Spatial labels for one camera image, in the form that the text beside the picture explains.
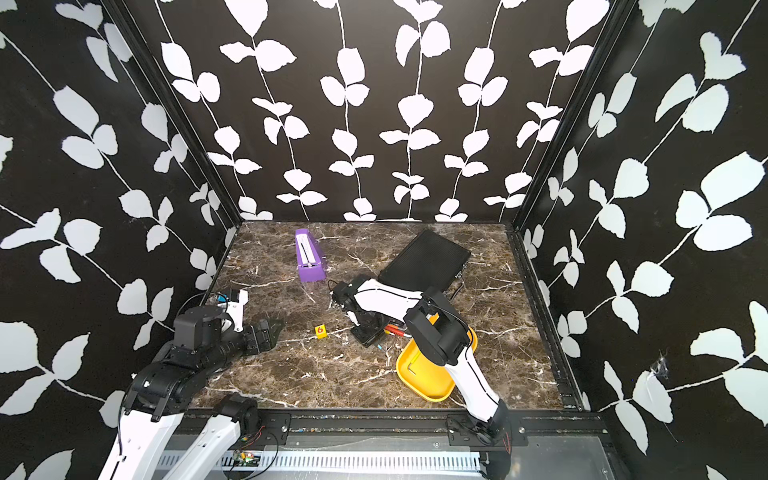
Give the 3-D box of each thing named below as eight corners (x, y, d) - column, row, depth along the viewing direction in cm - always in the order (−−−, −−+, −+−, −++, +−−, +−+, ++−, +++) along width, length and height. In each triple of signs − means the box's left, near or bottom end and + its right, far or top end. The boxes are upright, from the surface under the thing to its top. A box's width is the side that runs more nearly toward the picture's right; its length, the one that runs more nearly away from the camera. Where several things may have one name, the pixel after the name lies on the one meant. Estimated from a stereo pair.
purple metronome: (303, 281, 105) (289, 247, 90) (307, 263, 110) (294, 228, 96) (323, 281, 105) (313, 247, 90) (327, 263, 110) (317, 228, 96)
